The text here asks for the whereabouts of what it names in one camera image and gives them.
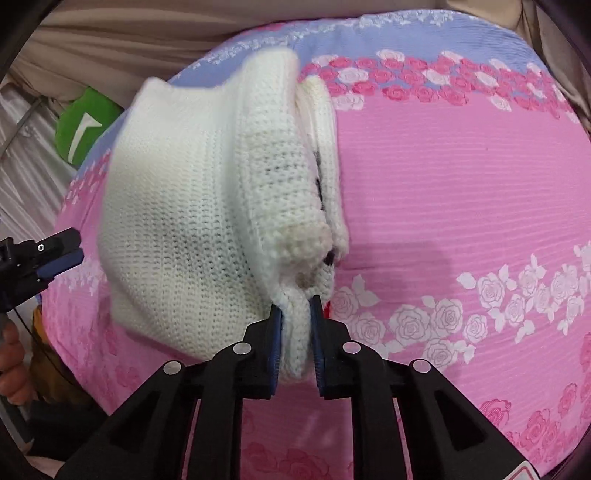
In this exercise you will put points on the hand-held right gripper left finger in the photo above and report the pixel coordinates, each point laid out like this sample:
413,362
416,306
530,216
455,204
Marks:
275,344

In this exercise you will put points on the pink floral bedsheet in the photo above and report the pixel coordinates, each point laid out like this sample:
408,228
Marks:
461,184

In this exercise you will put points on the green cushion with white mark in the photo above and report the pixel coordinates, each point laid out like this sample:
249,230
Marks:
87,120

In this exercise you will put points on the white pleated curtain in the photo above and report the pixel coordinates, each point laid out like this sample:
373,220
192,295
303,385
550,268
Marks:
27,161

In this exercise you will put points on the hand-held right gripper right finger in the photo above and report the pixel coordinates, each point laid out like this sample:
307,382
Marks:
316,344

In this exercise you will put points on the beige backdrop cloth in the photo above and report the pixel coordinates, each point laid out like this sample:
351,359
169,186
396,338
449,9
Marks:
138,46

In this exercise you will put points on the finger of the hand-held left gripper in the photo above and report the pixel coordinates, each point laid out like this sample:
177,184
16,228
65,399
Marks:
62,265
55,242

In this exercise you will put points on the white red navy knit sweater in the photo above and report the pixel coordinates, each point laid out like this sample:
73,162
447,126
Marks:
184,207

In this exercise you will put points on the person's left hand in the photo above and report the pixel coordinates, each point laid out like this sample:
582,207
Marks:
14,364

